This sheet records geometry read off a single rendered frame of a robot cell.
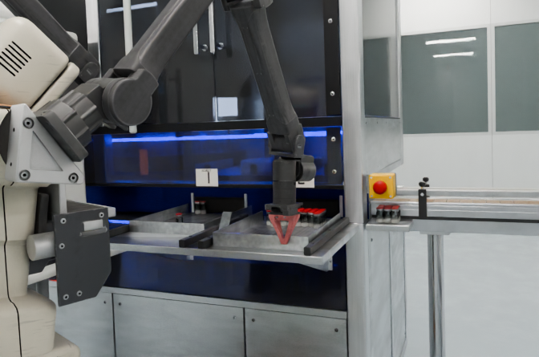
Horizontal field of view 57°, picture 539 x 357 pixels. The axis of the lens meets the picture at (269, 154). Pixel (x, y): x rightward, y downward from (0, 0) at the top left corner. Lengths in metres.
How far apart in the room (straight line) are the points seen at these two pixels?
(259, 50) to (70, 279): 0.59
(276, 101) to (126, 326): 1.20
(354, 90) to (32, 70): 0.93
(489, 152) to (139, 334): 4.81
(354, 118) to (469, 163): 4.64
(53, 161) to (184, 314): 1.18
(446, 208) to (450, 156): 4.50
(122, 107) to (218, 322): 1.14
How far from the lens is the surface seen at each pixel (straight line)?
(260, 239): 1.27
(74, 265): 0.96
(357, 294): 1.62
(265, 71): 1.12
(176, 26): 0.94
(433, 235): 1.68
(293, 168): 1.21
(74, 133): 0.81
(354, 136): 1.53
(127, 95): 0.84
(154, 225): 1.54
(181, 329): 1.92
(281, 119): 1.16
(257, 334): 1.78
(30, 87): 0.95
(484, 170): 6.12
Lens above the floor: 1.18
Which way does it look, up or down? 3 degrees down
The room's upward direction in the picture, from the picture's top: 2 degrees counter-clockwise
